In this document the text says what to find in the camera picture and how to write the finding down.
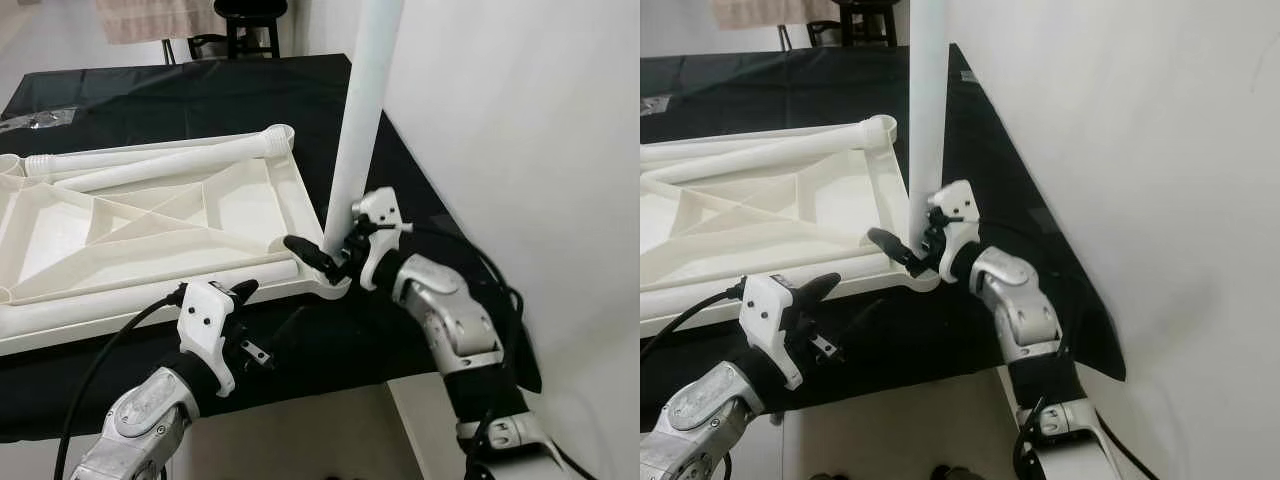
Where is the beige cloth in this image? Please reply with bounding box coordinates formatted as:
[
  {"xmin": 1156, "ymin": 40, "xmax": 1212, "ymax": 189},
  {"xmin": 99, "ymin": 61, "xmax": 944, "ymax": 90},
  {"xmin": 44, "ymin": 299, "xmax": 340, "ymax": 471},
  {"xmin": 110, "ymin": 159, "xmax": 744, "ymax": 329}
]
[
  {"xmin": 712, "ymin": 0, "xmax": 843, "ymax": 30},
  {"xmin": 95, "ymin": 0, "xmax": 221, "ymax": 46}
]

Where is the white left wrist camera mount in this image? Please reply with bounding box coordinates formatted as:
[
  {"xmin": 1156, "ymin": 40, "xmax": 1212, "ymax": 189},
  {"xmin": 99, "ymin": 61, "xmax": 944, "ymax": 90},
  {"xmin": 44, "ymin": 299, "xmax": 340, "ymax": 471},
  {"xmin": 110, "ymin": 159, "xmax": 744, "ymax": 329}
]
[
  {"xmin": 741, "ymin": 274, "xmax": 807, "ymax": 392},
  {"xmin": 178, "ymin": 281, "xmax": 242, "ymax": 399}
]

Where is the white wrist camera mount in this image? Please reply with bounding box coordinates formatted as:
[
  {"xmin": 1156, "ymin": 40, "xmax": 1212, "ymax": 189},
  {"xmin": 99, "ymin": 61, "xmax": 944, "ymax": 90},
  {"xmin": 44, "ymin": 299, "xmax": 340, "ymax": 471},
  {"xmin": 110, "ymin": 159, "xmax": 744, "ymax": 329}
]
[
  {"xmin": 925, "ymin": 179, "xmax": 984, "ymax": 282},
  {"xmin": 350, "ymin": 187, "xmax": 414, "ymax": 293},
  {"xmin": 741, "ymin": 274, "xmax": 807, "ymax": 392},
  {"xmin": 178, "ymin": 281, "xmax": 242, "ymax": 399}
]

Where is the white plastic children table top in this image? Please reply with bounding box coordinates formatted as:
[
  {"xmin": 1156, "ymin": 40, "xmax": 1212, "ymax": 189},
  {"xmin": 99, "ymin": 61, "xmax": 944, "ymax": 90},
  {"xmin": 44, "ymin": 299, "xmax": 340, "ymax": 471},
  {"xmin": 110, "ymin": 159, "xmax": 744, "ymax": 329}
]
[
  {"xmin": 0, "ymin": 124, "xmax": 353, "ymax": 359},
  {"xmin": 640, "ymin": 114, "xmax": 943, "ymax": 339}
]

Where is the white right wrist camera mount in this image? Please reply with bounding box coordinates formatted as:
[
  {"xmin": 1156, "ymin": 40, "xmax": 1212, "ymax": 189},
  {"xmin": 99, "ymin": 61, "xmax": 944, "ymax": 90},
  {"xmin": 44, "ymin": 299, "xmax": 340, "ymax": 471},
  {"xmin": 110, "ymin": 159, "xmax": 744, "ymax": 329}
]
[
  {"xmin": 925, "ymin": 179, "xmax": 984, "ymax": 282},
  {"xmin": 350, "ymin": 187, "xmax": 414, "ymax": 293}
]

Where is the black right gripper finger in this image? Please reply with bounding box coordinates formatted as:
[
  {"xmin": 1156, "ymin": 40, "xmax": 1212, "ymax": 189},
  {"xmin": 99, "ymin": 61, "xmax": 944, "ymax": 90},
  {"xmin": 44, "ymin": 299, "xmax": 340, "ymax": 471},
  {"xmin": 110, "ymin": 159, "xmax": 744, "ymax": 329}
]
[
  {"xmin": 283, "ymin": 234, "xmax": 344, "ymax": 278},
  {"xmin": 867, "ymin": 227, "xmax": 926, "ymax": 272}
]

